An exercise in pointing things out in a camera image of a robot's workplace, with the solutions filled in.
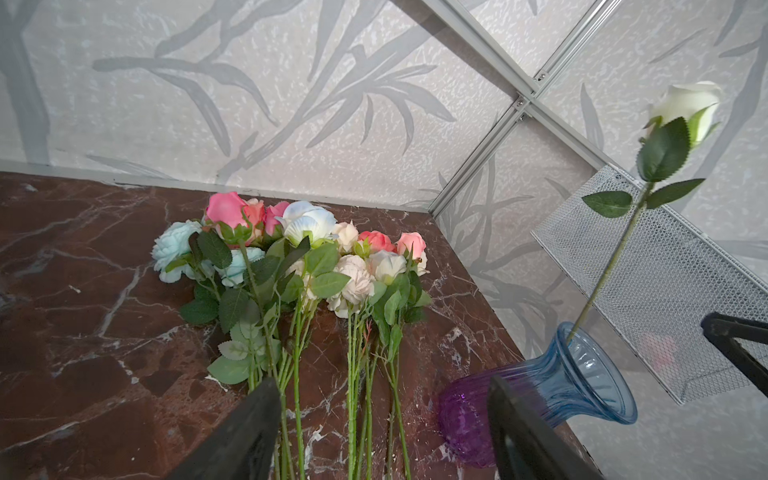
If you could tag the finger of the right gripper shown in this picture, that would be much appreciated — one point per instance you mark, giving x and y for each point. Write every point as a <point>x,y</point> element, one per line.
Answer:
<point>724,333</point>

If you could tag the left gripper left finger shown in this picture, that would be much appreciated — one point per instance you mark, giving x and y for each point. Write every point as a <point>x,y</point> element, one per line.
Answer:
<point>242,446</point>

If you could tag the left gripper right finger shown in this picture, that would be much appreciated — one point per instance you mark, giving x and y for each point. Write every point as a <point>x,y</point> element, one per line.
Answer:
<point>525,447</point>

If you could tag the blue purple glass vase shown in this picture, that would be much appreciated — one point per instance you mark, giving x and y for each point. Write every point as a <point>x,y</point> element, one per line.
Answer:
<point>574,376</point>

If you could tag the white rose stem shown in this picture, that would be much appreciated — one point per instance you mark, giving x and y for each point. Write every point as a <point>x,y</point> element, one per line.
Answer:
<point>679,123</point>

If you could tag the peach carnation stem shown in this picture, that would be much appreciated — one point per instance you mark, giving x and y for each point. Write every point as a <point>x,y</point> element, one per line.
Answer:
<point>352,305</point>

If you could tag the cream peach flower stem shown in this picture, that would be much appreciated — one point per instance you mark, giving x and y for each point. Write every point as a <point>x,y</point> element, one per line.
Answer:
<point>321,248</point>

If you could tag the pink white rose bunch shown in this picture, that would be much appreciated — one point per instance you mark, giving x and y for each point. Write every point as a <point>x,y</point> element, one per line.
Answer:
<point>399,301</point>

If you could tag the white wire mesh basket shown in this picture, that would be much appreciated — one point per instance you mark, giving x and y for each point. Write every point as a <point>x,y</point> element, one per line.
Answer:
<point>667,279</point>

